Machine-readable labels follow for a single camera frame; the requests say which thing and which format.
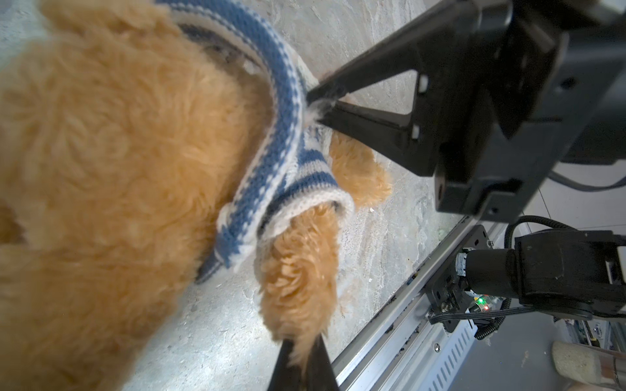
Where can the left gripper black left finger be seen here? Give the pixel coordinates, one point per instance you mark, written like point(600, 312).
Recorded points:
point(286, 377)

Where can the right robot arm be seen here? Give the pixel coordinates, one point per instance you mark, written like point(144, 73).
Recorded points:
point(560, 271)

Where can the aluminium mounting rail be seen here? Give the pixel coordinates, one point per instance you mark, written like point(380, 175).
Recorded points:
point(399, 349)

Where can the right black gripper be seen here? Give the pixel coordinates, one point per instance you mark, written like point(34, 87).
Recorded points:
point(507, 90)

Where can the brown teddy bear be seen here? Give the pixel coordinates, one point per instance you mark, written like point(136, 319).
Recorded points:
point(121, 141)

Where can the right circuit board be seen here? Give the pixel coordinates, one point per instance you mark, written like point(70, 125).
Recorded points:
point(483, 303)

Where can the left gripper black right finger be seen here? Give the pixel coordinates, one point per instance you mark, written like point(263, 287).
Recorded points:
point(319, 375)

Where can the white cylinder container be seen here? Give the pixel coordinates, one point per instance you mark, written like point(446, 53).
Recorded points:
point(589, 365)

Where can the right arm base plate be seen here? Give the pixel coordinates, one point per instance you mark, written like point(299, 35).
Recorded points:
point(446, 290)

